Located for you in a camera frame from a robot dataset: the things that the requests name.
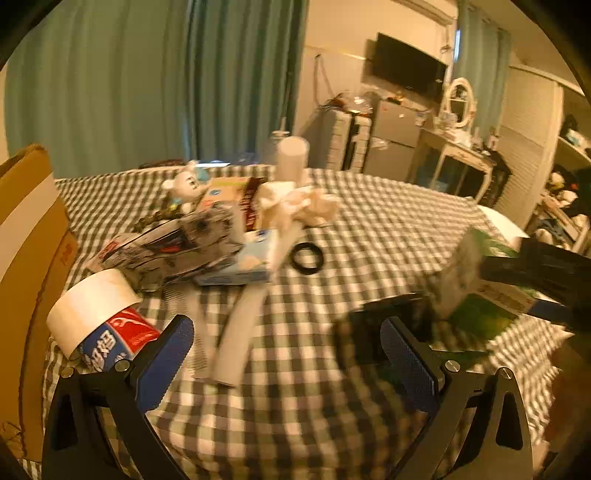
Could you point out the blue white box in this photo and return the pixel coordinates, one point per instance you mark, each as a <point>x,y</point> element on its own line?
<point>249,265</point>

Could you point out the black television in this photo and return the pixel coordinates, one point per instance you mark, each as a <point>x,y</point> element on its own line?
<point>406,64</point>

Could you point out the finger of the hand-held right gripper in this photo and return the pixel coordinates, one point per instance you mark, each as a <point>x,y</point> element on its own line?
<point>521,272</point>
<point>549,310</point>

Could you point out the louvered wardrobe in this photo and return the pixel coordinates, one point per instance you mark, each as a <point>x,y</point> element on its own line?
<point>526,147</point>

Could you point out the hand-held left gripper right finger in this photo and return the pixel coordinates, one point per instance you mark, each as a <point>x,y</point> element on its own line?
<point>406,360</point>

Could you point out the green box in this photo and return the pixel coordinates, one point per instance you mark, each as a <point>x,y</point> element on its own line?
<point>461,272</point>

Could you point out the white bottle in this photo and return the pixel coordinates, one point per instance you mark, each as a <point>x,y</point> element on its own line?
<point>292,159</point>

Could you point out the white suitcase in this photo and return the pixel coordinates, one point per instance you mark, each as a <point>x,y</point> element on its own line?
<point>341,138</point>

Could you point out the white bear figurine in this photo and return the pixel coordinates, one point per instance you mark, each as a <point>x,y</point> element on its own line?
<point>184,184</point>

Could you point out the cluttered shelf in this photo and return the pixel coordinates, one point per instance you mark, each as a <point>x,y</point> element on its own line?
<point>568,194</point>

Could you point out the white red medicine box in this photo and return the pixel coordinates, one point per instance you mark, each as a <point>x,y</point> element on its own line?
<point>226,191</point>

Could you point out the white oval mirror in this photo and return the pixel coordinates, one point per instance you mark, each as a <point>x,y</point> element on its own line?
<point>443,104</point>

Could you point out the large clear water bottle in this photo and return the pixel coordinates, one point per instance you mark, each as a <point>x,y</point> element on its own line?
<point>272,147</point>

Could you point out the narrow teal curtain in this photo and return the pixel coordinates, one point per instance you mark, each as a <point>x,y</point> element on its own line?
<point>480,60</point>

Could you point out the black case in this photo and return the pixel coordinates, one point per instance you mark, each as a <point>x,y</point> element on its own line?
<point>364,327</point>

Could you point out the cardboard box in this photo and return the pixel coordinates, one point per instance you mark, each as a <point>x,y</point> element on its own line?
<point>27,258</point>

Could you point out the beige plush toy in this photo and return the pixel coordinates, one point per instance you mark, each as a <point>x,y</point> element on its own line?
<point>321,207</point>

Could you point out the white dressing table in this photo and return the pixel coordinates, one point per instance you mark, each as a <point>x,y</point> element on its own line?
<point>452,157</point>

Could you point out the tissue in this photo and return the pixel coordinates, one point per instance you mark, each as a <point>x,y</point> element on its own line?
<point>277,201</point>

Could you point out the checked blanket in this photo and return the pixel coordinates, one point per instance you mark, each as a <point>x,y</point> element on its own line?
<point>369,221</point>

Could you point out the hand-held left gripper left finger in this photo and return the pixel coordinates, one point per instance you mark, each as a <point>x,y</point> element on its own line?
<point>171,355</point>

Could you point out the black white snack packet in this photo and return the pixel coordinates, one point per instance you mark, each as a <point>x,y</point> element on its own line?
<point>161,258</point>

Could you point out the grey fridge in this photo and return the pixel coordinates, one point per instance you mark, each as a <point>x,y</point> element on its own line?
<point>392,134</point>

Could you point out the clear plastic bag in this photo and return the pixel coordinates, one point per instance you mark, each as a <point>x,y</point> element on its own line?
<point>360,101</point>

